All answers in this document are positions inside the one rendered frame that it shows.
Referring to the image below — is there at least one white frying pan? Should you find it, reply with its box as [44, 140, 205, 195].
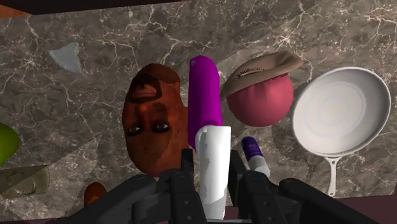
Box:
[291, 66, 392, 197]

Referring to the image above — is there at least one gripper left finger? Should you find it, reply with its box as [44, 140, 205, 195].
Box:
[69, 148, 208, 224]

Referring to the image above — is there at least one purple and white marker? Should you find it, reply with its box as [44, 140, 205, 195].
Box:
[240, 136, 271, 179]

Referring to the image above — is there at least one pale grey triangular shard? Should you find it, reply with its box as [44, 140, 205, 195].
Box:
[46, 42, 85, 76]

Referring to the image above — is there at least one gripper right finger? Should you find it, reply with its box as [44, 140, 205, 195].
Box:
[228, 150, 380, 224]

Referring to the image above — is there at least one small orange brown object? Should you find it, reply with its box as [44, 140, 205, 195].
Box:
[83, 181, 108, 208]

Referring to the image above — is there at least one pink ball with beige cap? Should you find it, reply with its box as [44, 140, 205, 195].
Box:
[220, 50, 305, 128]

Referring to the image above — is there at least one brown head figure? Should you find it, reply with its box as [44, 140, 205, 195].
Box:
[122, 63, 190, 178]

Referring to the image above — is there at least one purple and white cylindrical tool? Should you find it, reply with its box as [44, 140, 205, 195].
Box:
[187, 55, 232, 220]

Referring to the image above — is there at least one green round object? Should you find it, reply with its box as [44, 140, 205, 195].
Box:
[0, 122, 22, 167]

